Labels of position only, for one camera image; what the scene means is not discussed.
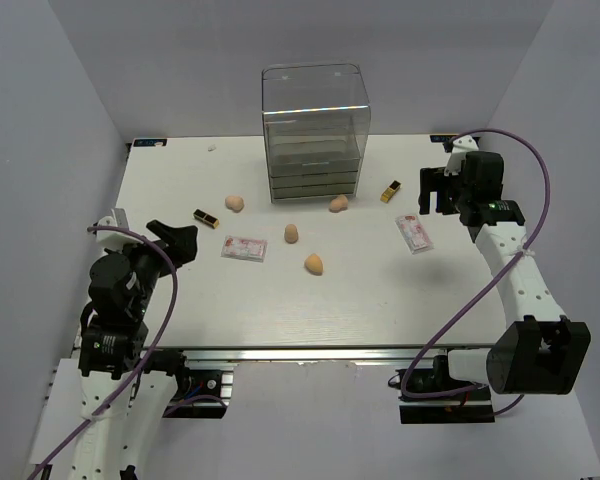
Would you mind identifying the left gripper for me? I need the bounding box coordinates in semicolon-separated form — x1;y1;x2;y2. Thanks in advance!
106;219;197;315

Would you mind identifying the pink packet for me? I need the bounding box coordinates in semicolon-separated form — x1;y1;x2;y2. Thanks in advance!
221;235;268;262
395;214;433;254

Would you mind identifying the beige gourd sponge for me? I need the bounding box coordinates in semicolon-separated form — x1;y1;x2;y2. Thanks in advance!
284;224;299;244

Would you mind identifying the orange teardrop sponge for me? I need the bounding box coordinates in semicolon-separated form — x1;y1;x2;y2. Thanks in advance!
304;254;324;276

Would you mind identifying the clear acrylic drawer organizer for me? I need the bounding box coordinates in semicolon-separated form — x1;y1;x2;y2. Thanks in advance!
261;62;371;203

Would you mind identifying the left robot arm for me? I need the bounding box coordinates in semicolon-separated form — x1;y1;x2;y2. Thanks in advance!
29;219;198;479

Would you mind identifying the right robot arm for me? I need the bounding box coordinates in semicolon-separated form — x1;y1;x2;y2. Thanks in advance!
419;147;591;399

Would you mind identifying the black gold lipstick left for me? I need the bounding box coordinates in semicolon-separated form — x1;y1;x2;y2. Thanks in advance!
193;209;219;229

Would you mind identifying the gold lipstick right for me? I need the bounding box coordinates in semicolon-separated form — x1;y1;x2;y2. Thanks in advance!
380;180;401;203

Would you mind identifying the blue label right corner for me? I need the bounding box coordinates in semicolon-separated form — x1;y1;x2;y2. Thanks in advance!
429;134;459;143

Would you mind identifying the blue label corner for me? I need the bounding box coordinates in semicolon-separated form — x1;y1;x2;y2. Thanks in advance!
429;134;459;143
132;138;167;148

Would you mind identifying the blue label left corner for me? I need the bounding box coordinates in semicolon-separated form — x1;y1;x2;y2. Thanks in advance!
132;138;167;148

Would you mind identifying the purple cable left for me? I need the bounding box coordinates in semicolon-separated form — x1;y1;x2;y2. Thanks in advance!
25;225;226;480

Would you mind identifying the purple cable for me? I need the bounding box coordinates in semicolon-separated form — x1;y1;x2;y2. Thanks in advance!
398;128;552;419
25;225;226;480

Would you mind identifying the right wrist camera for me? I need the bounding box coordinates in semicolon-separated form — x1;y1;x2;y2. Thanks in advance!
444;135;479;176

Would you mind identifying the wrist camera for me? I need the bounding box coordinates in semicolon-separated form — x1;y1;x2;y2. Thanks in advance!
92;208;146;249
444;135;479;176

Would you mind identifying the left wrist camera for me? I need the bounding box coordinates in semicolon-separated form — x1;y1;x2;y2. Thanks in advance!
92;208;146;249

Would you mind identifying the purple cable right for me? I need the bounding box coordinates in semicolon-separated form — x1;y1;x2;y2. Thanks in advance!
398;128;552;419

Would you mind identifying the aluminium rail frame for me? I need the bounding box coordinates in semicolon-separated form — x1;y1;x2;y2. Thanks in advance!
69;342;551;369

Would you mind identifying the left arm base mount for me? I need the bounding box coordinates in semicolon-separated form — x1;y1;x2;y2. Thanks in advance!
164;361;234;420

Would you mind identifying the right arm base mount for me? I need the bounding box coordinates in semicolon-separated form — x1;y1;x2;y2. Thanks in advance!
387;368;495;425

